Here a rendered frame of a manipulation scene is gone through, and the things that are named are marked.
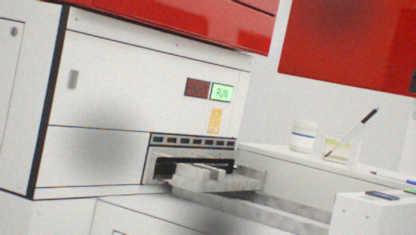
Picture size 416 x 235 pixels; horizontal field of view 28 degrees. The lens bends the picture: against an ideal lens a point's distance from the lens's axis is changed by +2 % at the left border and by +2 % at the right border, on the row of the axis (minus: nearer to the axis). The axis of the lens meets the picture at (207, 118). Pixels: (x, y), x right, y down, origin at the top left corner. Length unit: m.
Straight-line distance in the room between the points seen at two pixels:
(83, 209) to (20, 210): 0.17
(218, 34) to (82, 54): 0.46
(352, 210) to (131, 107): 0.58
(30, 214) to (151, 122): 0.41
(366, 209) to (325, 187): 0.63
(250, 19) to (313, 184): 0.48
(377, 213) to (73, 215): 0.65
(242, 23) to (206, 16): 0.19
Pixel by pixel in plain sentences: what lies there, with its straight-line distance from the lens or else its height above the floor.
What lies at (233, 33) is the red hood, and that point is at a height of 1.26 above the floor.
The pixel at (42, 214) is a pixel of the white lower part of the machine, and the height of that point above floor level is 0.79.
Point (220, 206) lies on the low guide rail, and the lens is 1.99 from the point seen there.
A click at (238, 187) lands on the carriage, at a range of 2.16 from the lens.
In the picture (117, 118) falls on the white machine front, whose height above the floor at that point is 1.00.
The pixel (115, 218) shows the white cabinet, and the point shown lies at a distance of 1.83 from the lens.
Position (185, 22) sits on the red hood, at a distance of 1.93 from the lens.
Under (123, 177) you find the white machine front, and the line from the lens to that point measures 1.93.
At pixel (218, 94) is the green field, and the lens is 2.20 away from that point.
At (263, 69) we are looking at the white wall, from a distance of 5.69.
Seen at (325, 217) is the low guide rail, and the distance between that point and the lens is 2.17.
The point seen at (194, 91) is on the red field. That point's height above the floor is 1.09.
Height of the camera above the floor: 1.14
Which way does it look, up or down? 3 degrees down
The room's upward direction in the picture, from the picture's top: 11 degrees clockwise
